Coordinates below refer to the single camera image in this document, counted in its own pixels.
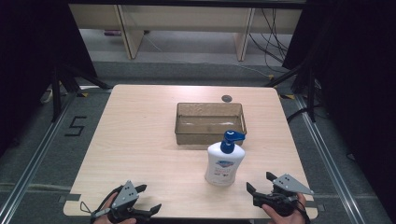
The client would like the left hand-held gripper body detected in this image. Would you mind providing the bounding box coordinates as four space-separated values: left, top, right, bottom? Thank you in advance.
106 179 140 224

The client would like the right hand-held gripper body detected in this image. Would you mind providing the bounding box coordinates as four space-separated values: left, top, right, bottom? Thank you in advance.
252 173 315 217

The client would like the white pump bottle blue cap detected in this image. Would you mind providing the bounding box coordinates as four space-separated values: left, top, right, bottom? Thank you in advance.
204 129 247 188

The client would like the clear brown plastic box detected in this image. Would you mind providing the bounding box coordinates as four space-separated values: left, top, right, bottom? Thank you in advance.
174 102 248 146

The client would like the person's right hand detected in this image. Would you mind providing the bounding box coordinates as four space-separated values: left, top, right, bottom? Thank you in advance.
261 191 308 224

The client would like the person's left hand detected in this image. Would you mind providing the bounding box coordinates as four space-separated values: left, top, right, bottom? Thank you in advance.
92 191 138 224

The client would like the black metal stand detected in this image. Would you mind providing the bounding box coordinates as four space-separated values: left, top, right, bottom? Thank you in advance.
263 61 322 123
50 61 114 123

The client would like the black curtain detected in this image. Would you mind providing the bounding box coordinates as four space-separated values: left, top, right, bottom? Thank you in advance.
281 0 396 217
0 0 98 158

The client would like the light wooden desk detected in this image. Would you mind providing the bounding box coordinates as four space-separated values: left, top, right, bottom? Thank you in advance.
68 4 304 62

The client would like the metal floor rail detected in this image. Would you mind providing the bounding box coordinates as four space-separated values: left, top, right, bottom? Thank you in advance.
0 91 78 224
293 94 375 224

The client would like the bundle of black cables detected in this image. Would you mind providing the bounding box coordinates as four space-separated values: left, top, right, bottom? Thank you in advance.
247 8 290 75

